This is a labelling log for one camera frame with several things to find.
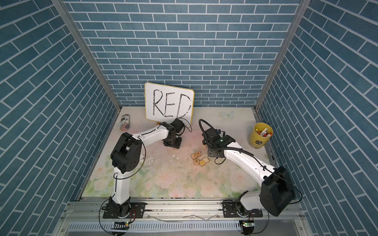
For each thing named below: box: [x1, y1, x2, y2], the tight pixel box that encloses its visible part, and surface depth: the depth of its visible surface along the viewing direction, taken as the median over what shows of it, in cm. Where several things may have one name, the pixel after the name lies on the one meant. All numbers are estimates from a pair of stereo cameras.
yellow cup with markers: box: [249, 122, 274, 149], surface depth 93 cm
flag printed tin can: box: [120, 114, 130, 132], surface depth 110 cm
